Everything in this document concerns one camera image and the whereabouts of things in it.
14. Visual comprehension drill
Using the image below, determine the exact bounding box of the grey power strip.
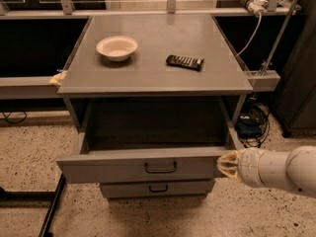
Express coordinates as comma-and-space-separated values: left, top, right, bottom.
239, 0, 267, 16

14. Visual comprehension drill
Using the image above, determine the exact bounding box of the grey horizontal rail left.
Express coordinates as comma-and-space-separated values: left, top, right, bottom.
0, 76, 59, 100

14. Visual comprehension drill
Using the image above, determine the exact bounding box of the grey drawer cabinet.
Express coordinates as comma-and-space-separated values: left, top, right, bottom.
56, 14, 255, 199

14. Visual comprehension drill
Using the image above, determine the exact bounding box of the grey rail block right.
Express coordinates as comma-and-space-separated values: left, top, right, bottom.
245, 70, 280, 92

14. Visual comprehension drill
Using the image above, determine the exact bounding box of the grey lower drawer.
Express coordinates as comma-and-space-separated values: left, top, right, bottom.
100, 179, 215, 198

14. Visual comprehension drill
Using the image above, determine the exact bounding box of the grey drawer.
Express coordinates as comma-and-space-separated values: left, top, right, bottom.
100, 179, 215, 198
55, 96, 246, 185

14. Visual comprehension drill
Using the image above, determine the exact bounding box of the yellowish ribbed gripper finger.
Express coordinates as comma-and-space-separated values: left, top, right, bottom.
217, 149, 245, 180

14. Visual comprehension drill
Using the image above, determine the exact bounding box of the black metal floor frame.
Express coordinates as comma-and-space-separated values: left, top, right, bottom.
0, 174, 66, 237

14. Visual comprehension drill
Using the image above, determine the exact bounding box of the grey top drawer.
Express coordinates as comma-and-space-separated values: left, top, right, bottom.
55, 96, 246, 185

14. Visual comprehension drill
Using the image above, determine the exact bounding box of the white power cable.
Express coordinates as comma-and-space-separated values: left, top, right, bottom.
234, 11, 263, 59

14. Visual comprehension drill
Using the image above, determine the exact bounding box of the black cable bundle on floor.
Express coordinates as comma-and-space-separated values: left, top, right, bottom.
234, 101, 272, 149

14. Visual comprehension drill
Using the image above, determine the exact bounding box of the white bowl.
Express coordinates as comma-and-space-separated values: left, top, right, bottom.
96, 36, 138, 62

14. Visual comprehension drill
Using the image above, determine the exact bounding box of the black snack bar package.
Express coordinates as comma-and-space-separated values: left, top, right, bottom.
166, 54, 203, 71

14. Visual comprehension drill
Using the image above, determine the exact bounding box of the dark grey cabinet right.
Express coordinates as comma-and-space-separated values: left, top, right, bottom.
273, 0, 316, 137

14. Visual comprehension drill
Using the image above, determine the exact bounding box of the thin metal rod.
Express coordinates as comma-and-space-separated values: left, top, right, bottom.
258, 0, 298, 76

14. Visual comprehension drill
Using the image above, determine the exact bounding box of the black cable loop left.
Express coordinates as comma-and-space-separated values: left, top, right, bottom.
1, 111, 28, 124

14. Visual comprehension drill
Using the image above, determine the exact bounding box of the yellow tape piece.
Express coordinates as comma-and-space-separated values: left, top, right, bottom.
49, 70, 67, 87

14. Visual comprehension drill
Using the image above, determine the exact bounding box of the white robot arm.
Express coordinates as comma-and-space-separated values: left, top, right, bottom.
217, 146, 316, 198

